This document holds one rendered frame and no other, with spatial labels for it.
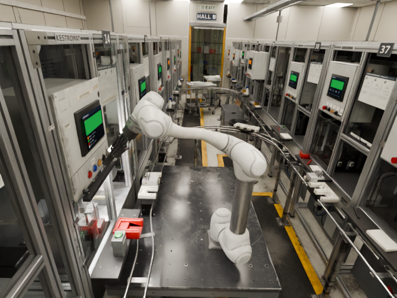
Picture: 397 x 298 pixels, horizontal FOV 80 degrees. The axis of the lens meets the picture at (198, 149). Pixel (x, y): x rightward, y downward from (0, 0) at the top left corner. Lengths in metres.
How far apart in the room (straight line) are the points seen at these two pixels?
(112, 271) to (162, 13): 9.12
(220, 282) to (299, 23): 9.66
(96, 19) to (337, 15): 8.72
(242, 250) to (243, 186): 0.42
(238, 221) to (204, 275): 0.43
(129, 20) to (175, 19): 1.70
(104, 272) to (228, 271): 0.76
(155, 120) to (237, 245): 0.93
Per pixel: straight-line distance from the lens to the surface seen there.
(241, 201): 1.37
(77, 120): 1.10
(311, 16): 10.59
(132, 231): 1.55
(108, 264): 1.49
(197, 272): 1.69
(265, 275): 1.75
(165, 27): 9.79
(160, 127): 0.94
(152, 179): 2.06
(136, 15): 9.99
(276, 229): 3.10
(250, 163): 1.19
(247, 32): 9.90
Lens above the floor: 2.02
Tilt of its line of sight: 25 degrees down
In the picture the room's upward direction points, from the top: 2 degrees clockwise
